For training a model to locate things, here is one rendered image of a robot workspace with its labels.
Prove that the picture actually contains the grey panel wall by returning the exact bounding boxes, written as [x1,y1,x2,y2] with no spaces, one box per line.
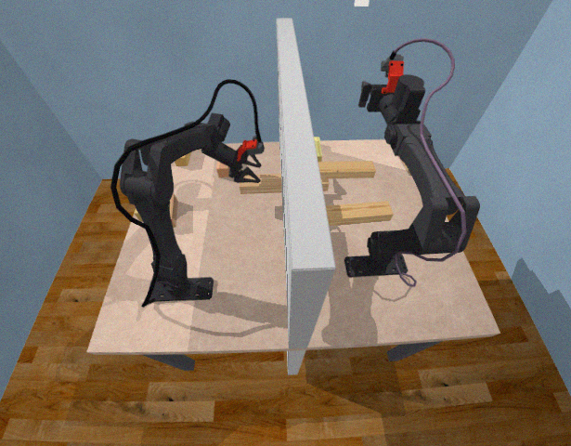
[277,19,336,349]

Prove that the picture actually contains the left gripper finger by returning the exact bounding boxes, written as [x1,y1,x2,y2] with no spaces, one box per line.
[236,166,261,183]
[245,155,262,168]

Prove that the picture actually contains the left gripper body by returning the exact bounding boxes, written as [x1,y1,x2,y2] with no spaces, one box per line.
[217,139,257,182]

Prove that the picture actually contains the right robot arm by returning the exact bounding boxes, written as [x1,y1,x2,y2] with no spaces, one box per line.
[344,74,480,277]

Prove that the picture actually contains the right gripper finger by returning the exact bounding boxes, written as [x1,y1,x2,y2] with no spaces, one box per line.
[358,81,370,107]

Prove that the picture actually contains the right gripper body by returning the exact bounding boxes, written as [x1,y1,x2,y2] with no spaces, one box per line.
[360,60,404,115]

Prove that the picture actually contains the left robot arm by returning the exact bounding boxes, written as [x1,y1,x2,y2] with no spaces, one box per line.
[120,113,230,302]

